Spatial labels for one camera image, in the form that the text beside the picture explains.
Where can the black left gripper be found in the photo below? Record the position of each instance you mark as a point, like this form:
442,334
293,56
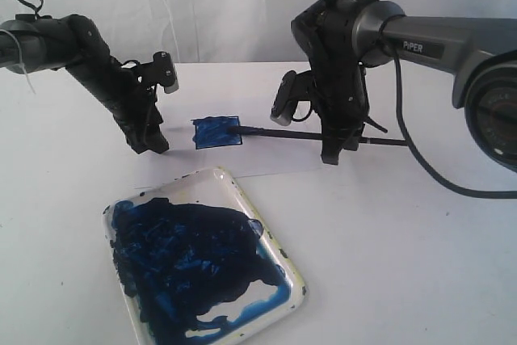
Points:
131,98

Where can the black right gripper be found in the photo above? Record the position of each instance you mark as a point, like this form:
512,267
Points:
341,103

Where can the white paper with square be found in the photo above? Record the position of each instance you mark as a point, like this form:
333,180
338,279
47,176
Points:
244,157

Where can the black paintbrush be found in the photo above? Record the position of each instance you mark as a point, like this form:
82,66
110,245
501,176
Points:
266,132

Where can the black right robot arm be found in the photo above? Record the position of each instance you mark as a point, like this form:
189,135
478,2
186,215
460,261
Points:
343,38

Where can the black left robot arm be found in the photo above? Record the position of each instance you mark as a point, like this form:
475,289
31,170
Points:
73,43

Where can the white paint tray blue paint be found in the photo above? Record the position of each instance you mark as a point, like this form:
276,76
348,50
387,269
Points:
197,263

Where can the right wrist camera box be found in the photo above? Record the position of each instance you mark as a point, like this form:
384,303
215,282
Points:
283,107

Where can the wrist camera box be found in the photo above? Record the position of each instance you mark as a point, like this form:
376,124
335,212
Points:
165,72
283,107

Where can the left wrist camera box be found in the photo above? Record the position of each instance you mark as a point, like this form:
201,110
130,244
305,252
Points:
165,72

